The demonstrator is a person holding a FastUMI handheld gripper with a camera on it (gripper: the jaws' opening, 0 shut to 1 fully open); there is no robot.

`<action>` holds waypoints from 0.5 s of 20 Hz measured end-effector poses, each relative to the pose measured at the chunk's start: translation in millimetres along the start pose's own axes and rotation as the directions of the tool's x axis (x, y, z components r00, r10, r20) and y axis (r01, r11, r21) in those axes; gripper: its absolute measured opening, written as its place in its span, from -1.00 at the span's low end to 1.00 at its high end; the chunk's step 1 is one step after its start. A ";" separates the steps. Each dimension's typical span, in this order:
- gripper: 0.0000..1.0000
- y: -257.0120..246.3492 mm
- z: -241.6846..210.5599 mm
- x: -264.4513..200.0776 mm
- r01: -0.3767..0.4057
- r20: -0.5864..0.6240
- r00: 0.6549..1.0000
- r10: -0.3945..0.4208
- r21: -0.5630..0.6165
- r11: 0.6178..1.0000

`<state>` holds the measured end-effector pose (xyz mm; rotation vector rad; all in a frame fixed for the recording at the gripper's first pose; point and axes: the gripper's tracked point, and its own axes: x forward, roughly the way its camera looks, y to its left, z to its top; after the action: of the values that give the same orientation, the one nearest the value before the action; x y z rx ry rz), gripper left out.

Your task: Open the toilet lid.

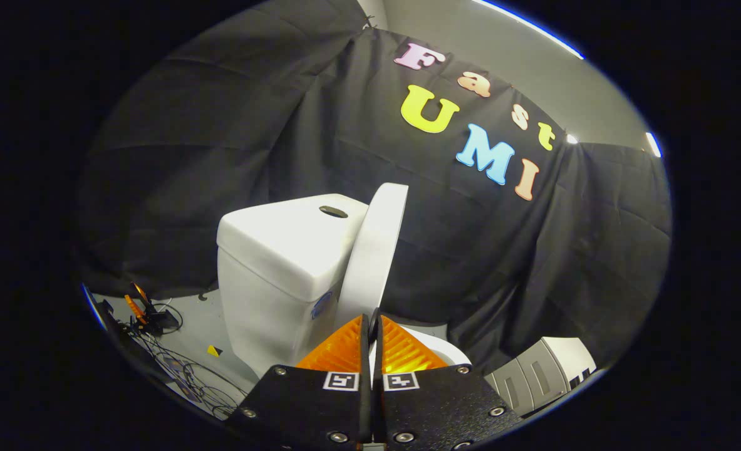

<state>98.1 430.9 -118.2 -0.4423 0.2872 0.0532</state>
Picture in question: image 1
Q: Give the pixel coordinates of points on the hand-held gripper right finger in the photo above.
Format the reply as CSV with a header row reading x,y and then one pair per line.
x,y
439,407

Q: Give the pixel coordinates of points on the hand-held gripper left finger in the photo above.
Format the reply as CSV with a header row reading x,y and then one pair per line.
x,y
307,407

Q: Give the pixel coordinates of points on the grey panelled cabinet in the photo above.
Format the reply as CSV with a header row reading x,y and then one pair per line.
x,y
545,373

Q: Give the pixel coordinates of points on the dark flush button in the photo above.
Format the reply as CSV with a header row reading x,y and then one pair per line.
x,y
333,212

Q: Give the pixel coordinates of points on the black backdrop cloth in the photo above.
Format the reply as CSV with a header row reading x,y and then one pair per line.
x,y
232,144

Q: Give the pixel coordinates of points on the small ceiling light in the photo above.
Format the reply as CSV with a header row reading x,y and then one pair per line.
x,y
653,144

